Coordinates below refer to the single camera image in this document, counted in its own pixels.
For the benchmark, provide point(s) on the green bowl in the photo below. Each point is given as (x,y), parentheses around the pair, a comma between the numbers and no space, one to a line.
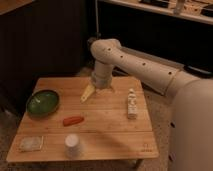
(42,103)

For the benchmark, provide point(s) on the white upside-down cup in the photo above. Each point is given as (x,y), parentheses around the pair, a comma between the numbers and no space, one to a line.
(73,147)

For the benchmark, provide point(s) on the dark wooden cabinet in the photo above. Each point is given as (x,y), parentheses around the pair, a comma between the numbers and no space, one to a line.
(42,39)

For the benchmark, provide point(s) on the background shelf with items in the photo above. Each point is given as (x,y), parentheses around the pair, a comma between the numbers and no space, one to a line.
(184,9)

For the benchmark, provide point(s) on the wooden folding table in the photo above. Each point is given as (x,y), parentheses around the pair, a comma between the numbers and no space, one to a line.
(106,132)

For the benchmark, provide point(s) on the vertical metal pole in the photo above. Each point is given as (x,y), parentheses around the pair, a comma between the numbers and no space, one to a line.
(98,34)

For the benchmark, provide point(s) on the small white bottle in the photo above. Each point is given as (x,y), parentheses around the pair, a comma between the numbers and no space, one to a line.
(132,105)

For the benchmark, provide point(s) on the orange carrot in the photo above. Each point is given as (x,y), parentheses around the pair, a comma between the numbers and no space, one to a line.
(72,120)

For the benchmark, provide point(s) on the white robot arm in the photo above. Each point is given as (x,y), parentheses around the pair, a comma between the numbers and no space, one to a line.
(191,135)

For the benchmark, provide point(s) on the clear plastic-wrapped sponge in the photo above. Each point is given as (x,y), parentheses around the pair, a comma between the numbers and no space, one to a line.
(33,143)

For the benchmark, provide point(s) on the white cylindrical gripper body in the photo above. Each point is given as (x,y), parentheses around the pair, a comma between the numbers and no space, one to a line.
(101,83)

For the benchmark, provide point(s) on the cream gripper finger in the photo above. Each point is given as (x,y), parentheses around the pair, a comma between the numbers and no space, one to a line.
(90,89)

